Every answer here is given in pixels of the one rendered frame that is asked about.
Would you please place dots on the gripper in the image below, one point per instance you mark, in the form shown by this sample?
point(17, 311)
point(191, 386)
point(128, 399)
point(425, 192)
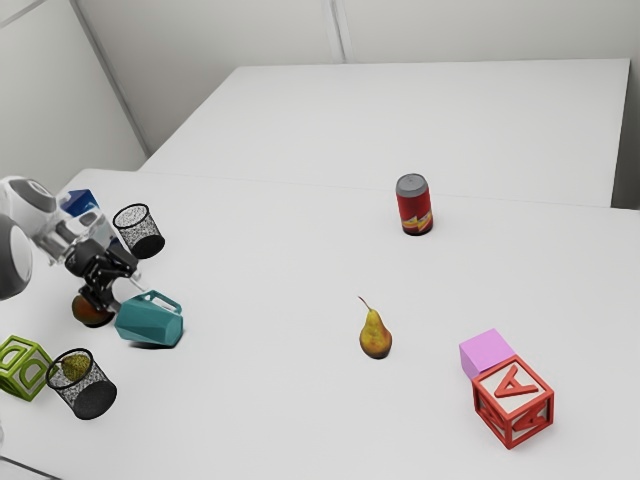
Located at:
point(86, 261)

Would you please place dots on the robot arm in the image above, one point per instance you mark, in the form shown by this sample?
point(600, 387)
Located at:
point(20, 235)

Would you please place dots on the teal faceted mug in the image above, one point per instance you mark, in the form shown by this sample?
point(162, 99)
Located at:
point(147, 324)

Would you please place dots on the black mesh pen holder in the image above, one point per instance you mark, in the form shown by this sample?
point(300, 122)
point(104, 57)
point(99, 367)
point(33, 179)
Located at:
point(140, 230)
point(85, 392)

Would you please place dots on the blue and white carton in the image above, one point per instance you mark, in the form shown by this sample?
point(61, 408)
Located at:
point(80, 199)

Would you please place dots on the yellow-green fruit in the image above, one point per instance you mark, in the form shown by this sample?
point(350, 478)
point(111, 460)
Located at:
point(75, 366)

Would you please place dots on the green letter block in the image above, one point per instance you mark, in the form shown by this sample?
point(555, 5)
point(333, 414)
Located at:
point(22, 370)

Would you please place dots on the yellow-red pear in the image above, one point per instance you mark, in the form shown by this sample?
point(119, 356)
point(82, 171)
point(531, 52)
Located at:
point(374, 337)

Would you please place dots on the red soda can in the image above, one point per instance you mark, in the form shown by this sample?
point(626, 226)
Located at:
point(415, 207)

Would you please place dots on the pink block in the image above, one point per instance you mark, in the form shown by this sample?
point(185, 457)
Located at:
point(482, 352)

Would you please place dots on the red letter block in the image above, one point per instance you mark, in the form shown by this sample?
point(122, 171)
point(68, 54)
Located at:
point(512, 407)

